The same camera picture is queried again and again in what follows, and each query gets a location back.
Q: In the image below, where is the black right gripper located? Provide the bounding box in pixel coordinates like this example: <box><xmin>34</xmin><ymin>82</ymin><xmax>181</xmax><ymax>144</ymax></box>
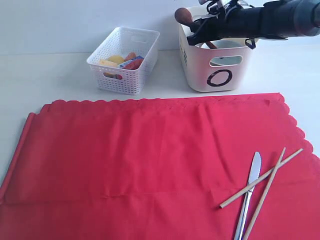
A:
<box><xmin>187</xmin><ymin>6</ymin><xmax>265</xmax><ymax>46</ymax></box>

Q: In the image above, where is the brown wooden spoon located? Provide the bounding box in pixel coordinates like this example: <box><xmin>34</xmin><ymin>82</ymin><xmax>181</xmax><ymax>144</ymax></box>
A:
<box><xmin>174</xmin><ymin>7</ymin><xmax>218</xmax><ymax>50</ymax></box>

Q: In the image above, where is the pale green ceramic bowl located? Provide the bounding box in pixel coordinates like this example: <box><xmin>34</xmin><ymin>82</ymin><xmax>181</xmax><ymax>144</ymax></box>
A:
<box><xmin>193</xmin><ymin>39</ymin><xmax>248</xmax><ymax>67</ymax></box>

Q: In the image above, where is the red sausage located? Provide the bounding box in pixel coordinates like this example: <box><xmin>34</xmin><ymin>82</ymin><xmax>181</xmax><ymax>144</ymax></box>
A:
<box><xmin>122</xmin><ymin>59</ymin><xmax>143</xmax><ymax>70</ymax></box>

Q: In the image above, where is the blue white milk carton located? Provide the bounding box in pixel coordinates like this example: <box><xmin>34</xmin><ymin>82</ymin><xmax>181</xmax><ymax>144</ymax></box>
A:
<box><xmin>118</xmin><ymin>55</ymin><xmax>144</xmax><ymax>69</ymax></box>

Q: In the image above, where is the yellow lemon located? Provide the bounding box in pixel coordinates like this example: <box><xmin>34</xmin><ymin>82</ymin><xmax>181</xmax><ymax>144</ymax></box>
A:
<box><xmin>107</xmin><ymin>55</ymin><xmax>125</xmax><ymax>65</ymax></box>

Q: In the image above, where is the yellow cheese wedge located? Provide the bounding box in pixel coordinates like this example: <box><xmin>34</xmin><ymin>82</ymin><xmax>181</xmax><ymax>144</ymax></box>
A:
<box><xmin>98</xmin><ymin>59</ymin><xmax>118</xmax><ymax>68</ymax></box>

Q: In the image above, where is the cream plastic bin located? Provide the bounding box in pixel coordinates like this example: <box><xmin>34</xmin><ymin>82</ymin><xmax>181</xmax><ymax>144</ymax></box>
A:
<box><xmin>178</xmin><ymin>6</ymin><xmax>260</xmax><ymax>94</ymax></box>

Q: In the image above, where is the white perforated plastic basket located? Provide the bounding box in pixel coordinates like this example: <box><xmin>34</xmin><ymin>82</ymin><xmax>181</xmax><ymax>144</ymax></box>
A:
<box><xmin>86</xmin><ymin>27</ymin><xmax>160</xmax><ymax>95</ymax></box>

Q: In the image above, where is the red scalloped table cloth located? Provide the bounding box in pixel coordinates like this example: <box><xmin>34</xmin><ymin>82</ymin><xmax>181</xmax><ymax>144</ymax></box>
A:
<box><xmin>0</xmin><ymin>93</ymin><xmax>320</xmax><ymax>240</ymax></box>

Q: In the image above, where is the silver table knife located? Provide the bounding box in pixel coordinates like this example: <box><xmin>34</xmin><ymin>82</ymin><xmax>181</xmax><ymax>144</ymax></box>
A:
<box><xmin>234</xmin><ymin>152</ymin><xmax>262</xmax><ymax>240</ymax></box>

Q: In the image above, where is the left wooden chopstick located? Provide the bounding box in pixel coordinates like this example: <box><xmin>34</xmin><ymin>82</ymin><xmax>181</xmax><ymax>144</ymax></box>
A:
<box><xmin>219</xmin><ymin>148</ymin><xmax>304</xmax><ymax>209</ymax></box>

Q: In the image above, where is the wooden chopstick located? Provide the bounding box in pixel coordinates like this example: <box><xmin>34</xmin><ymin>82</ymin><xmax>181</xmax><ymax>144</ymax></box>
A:
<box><xmin>219</xmin><ymin>148</ymin><xmax>304</xmax><ymax>209</ymax></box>
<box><xmin>242</xmin><ymin>147</ymin><xmax>286</xmax><ymax>240</ymax></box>

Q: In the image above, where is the right wooden chopstick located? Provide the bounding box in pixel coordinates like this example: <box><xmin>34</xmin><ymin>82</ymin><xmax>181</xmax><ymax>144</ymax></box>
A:
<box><xmin>242</xmin><ymin>147</ymin><xmax>286</xmax><ymax>240</ymax></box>

